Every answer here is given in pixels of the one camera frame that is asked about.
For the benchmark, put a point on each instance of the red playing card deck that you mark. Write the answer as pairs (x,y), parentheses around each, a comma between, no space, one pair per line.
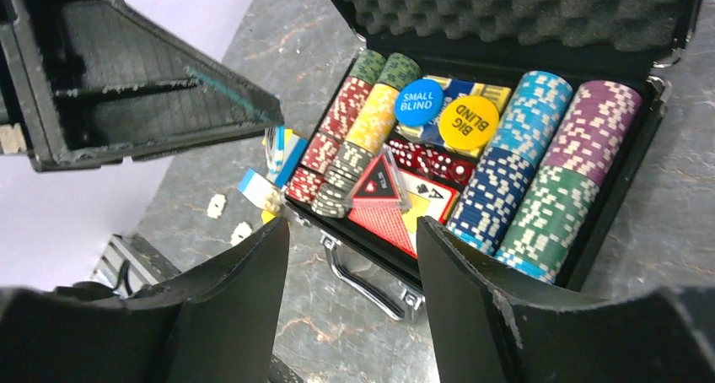
(399,228)

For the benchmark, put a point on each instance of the blue grey block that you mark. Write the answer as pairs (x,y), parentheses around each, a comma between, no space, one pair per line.
(294,149)

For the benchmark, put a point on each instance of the red chip row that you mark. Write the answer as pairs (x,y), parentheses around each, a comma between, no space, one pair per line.
(335,125)

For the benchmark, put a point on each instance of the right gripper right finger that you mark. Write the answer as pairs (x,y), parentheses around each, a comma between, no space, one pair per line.
(491,323)

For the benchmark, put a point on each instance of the yellow round button chip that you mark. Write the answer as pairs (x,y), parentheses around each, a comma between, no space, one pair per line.
(468,123)

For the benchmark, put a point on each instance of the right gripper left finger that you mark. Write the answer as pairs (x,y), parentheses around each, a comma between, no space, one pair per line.
(213,323)

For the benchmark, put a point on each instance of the yellow long block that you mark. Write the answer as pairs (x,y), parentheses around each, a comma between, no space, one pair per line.
(267,216)

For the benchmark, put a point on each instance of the red dice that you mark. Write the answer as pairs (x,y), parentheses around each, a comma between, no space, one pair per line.
(430,163)

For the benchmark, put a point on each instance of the white blue block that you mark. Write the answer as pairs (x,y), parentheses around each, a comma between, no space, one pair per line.
(261,192)

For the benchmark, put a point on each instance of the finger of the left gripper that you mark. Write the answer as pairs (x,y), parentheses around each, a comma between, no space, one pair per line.
(88,83)

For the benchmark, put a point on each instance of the green purple chip row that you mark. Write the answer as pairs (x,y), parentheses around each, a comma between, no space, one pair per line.
(569,178)

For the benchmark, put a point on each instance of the blue round button chip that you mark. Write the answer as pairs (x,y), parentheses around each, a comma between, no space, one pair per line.
(419,102)

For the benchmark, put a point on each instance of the blue chip row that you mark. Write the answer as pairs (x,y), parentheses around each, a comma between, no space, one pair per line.
(508,164)

